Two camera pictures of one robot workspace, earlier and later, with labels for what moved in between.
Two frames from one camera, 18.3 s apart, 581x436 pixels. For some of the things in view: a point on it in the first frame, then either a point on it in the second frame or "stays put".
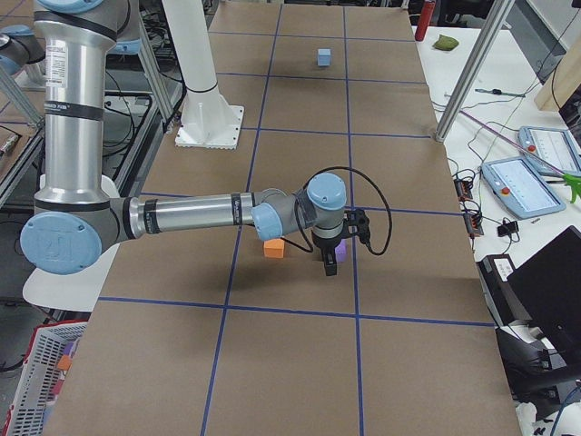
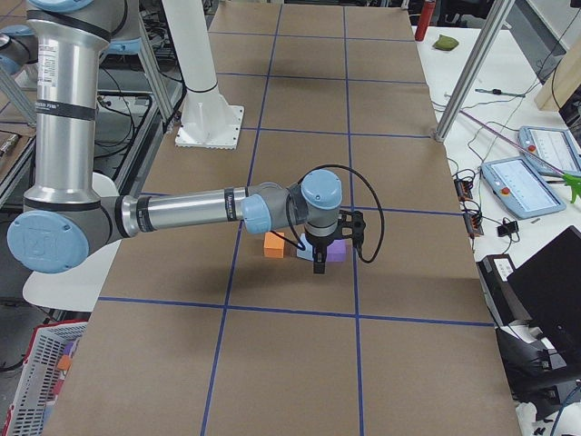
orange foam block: [274, 248] stays put
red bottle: [425, 20] stays put
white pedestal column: [207, 119] stays put
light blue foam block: [324, 57] → [308, 252]
